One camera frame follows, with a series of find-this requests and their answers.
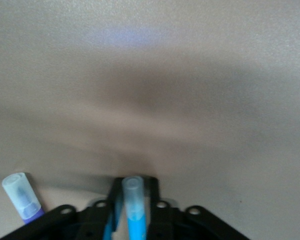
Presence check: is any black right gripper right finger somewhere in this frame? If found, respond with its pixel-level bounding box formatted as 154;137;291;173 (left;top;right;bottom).
142;176;251;240

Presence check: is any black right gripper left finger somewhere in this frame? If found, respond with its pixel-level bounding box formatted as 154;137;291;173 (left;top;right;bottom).
0;177;124;240

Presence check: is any blue marker with clear cap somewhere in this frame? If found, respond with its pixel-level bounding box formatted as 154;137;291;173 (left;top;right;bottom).
102;175;150;240

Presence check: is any purple marker with clear cap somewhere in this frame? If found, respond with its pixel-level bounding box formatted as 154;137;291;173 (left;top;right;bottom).
1;172;46;225

